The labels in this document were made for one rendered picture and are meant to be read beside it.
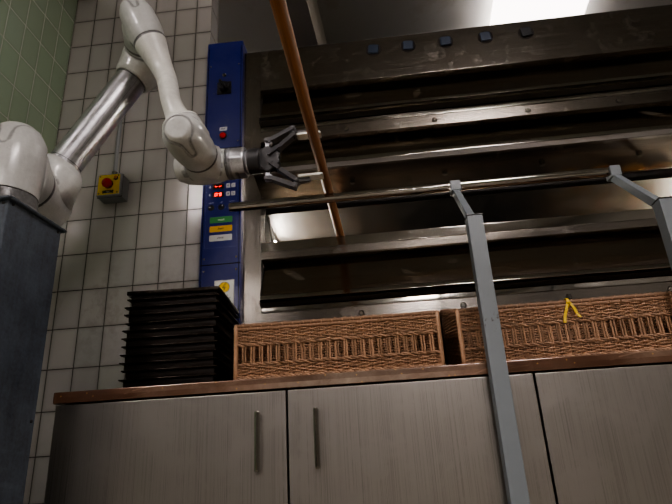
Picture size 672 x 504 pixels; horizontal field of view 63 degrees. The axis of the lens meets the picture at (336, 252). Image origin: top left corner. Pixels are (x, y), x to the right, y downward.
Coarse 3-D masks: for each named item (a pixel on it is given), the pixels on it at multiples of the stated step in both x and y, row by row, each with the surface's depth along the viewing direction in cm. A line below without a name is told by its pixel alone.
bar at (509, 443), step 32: (352, 192) 174; (384, 192) 173; (416, 192) 173; (640, 192) 151; (480, 224) 142; (480, 256) 139; (480, 288) 136; (480, 320) 136; (512, 416) 124; (512, 448) 122; (512, 480) 120
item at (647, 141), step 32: (352, 160) 204; (384, 160) 203; (416, 160) 202; (448, 160) 203; (480, 160) 204; (512, 160) 204; (544, 160) 205; (576, 160) 205; (608, 160) 206; (640, 160) 207; (288, 192) 216; (320, 192) 217
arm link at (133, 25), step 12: (132, 0) 172; (144, 0) 175; (120, 12) 173; (132, 12) 170; (144, 12) 170; (132, 24) 169; (144, 24) 168; (156, 24) 171; (132, 36) 169; (132, 48) 176
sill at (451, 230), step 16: (496, 224) 205; (512, 224) 205; (528, 224) 204; (544, 224) 203; (560, 224) 203; (576, 224) 202; (304, 240) 211; (320, 240) 210; (336, 240) 209; (352, 240) 209; (368, 240) 208; (384, 240) 207
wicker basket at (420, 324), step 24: (432, 312) 146; (240, 336) 148; (264, 336) 147; (288, 336) 147; (312, 336) 146; (336, 336) 146; (360, 336) 145; (384, 336) 144; (432, 336) 144; (240, 360) 150; (264, 360) 182; (288, 360) 144; (312, 360) 144; (336, 360) 143; (360, 360) 143; (384, 360) 143; (408, 360) 142; (432, 360) 141
